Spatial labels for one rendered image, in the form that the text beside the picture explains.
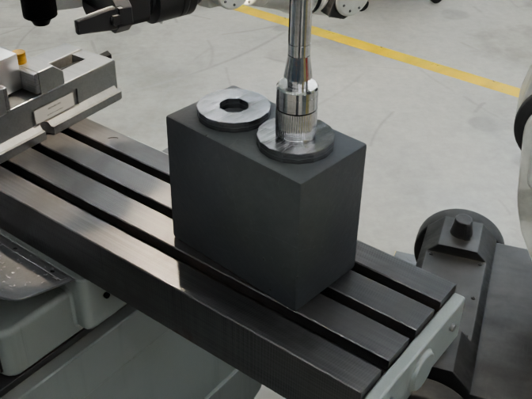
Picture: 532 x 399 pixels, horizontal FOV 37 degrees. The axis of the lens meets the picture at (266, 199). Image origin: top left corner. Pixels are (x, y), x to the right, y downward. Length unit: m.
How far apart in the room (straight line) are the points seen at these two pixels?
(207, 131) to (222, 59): 2.93
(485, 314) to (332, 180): 0.76
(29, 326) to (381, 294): 0.49
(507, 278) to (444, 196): 1.27
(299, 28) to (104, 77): 0.63
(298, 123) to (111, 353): 0.58
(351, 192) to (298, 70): 0.17
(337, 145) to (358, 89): 2.70
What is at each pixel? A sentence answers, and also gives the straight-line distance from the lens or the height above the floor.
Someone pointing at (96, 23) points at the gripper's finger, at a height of 1.19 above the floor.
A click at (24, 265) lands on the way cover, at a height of 0.89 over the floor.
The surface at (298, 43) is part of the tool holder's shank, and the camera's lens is 0.84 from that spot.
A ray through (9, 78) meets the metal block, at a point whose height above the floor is 1.06.
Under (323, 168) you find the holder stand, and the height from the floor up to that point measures 1.15.
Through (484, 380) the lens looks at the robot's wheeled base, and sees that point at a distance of 1.47.
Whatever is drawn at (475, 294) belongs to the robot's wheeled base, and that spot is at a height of 0.59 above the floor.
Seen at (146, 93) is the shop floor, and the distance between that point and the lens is 3.57.
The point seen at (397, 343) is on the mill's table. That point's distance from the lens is 0.94.
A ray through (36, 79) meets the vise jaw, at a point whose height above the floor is 1.06.
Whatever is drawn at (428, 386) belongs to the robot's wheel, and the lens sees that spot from 1.39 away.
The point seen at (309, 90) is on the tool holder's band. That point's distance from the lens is 0.86.
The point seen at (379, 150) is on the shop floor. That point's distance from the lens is 3.16.
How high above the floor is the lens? 1.61
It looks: 35 degrees down
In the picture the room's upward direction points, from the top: 1 degrees clockwise
